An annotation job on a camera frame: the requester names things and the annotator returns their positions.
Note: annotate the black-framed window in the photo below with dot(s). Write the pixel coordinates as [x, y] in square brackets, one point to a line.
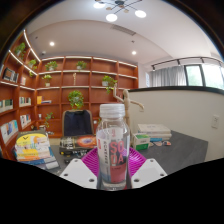
[206, 76]

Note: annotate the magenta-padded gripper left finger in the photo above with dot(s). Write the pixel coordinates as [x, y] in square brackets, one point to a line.
[80, 171]

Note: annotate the round recessed ceiling light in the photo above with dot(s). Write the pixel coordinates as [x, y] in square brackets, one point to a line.
[51, 43]
[133, 52]

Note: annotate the colourful book stack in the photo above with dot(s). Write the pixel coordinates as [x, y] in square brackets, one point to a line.
[33, 150]

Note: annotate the small green-white box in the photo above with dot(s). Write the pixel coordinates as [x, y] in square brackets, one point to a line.
[141, 141]

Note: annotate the clear pink-labelled drink bottle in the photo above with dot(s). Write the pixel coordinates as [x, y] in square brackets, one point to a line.
[112, 150]

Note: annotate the dark blue chair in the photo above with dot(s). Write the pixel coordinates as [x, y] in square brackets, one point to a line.
[77, 123]

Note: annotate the wooden shelf unit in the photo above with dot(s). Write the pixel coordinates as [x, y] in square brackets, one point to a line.
[66, 96]

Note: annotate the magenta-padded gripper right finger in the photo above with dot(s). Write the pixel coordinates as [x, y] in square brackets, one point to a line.
[148, 171]

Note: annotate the grey curtain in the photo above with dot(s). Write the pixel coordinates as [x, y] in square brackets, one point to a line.
[168, 76]

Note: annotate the dark book stack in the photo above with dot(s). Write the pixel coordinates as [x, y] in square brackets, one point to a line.
[78, 143]

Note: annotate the white wall socket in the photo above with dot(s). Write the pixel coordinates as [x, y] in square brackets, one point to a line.
[215, 121]

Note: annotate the black ceiling track rail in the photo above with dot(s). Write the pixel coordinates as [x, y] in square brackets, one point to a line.
[186, 60]

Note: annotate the branched globe ceiling lamp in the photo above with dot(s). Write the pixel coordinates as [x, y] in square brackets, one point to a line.
[120, 6]

